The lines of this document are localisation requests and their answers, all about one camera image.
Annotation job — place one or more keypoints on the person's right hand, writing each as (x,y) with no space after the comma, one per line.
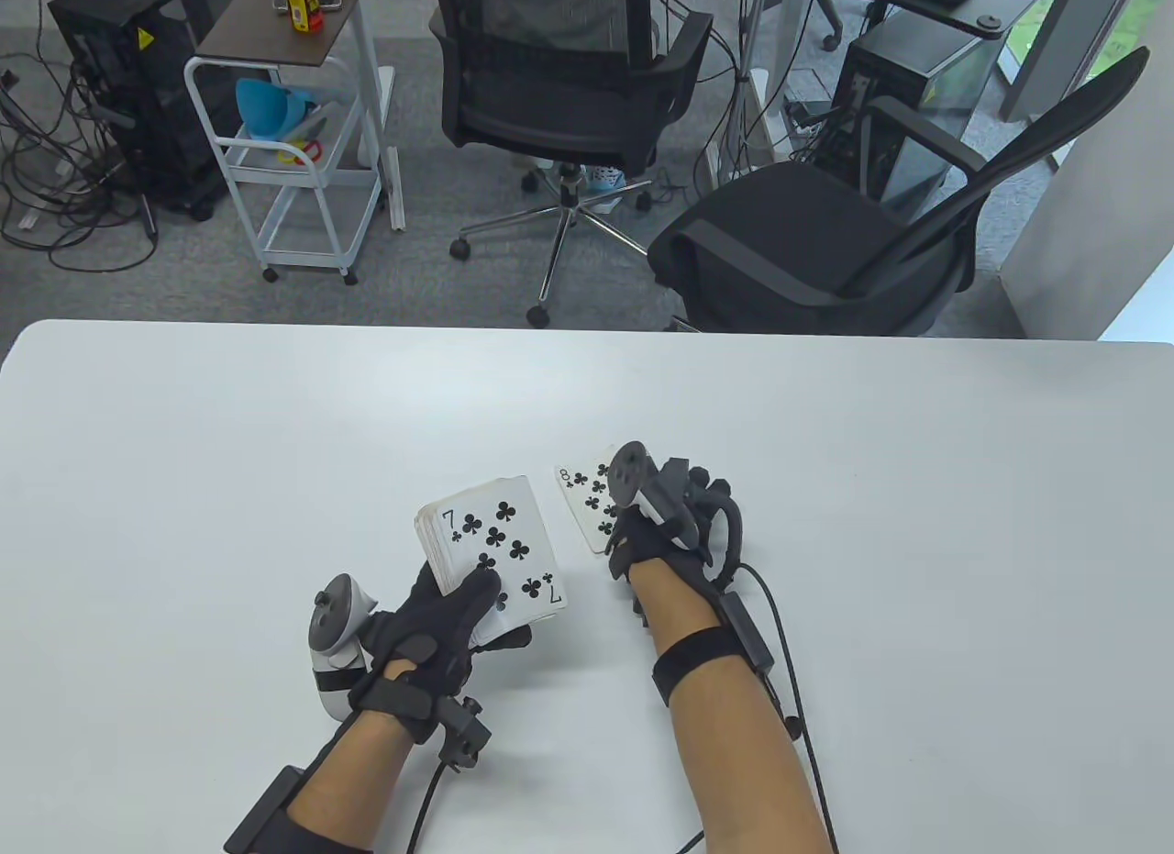
(647,542)

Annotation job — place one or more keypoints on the person's left hand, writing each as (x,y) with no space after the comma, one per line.
(422,643)

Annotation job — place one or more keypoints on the black clubs playing card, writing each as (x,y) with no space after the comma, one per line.
(582,501)

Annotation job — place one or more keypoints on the stack of red-backed playing cards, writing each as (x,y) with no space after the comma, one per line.
(495,533)

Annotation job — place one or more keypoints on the person's left forearm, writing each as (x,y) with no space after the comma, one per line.
(358,771)

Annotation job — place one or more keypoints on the person's right forearm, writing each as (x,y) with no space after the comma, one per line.
(725,753)

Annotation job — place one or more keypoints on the grey left hand controller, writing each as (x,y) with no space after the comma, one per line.
(335,615)

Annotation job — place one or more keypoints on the black padded office chair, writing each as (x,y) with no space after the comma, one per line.
(789,221)

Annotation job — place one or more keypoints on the black mesh back office chair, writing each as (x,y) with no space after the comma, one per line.
(541,111)

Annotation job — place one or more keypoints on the small black power adapter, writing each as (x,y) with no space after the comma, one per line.
(807,113)

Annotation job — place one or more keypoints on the black chair base with casters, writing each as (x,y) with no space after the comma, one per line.
(830,39)

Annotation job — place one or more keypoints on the blue plastic bowl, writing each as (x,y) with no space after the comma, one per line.
(266,106)

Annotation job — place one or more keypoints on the black glass side computer tower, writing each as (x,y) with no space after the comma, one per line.
(954,70)

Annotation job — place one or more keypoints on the black computer tower yellow sticker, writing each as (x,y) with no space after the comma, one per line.
(138,111)

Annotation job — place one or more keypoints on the yellow and red packet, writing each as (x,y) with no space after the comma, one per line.
(298,5)

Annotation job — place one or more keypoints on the brown top white side table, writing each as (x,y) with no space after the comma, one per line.
(266,19)

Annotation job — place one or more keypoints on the dark office desk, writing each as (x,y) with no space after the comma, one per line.
(1009,1)

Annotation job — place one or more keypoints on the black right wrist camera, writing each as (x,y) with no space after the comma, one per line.
(639,606)

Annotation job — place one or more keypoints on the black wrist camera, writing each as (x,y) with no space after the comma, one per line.
(639,606)
(463,730)

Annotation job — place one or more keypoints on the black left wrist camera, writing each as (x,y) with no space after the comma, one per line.
(463,730)

